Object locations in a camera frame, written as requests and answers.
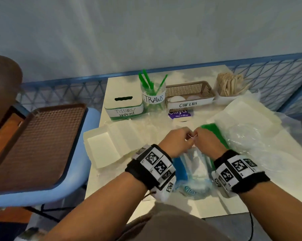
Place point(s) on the person's right forearm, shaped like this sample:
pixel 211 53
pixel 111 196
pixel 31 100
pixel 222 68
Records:
pixel 279 213

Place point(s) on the clear plastic wrap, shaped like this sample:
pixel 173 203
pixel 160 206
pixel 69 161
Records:
pixel 261 145

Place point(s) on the white cup lid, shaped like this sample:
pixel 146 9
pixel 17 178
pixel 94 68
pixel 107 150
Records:
pixel 177 99
pixel 194 97

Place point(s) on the brown serving tray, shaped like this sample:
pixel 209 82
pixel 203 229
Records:
pixel 38 148

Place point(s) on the person's left forearm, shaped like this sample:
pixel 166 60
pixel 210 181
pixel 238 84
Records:
pixel 98 210

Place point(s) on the green packet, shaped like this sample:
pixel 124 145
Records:
pixel 215 133

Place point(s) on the black marker wristband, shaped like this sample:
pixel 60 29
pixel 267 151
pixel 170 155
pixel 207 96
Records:
pixel 237 173
pixel 153 168

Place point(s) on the person's left hand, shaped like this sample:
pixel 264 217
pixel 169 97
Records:
pixel 172 143

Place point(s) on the green straw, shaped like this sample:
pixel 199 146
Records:
pixel 162 82
pixel 143 81
pixel 148 79

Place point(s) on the blue packet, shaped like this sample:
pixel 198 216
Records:
pixel 180 170

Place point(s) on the person's brown clothing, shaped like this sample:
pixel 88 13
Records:
pixel 171 223

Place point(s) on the white stirrer container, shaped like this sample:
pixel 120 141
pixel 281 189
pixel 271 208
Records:
pixel 225 99

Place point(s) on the clear plastic packet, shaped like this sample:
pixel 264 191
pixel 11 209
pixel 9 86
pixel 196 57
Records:
pixel 197 170

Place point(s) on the clear labelled straw jar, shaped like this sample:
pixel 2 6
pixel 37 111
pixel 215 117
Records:
pixel 153 99

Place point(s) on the brown labelled basket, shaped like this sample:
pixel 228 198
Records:
pixel 189 94

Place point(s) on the brown wooden chair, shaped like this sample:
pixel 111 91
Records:
pixel 2 92

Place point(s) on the white folded paper stack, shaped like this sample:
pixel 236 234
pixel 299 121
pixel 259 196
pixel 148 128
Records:
pixel 110 144

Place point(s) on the person's left fingers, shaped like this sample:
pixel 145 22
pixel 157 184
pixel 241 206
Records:
pixel 188 138

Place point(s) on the light blue chair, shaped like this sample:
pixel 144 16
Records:
pixel 75 173

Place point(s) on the green labelled tissue box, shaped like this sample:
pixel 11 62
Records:
pixel 124 107

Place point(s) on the person's right fingers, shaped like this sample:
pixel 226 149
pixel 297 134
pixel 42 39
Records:
pixel 197 138

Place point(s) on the person's right hand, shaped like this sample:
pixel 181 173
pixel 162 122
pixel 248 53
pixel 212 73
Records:
pixel 208 144

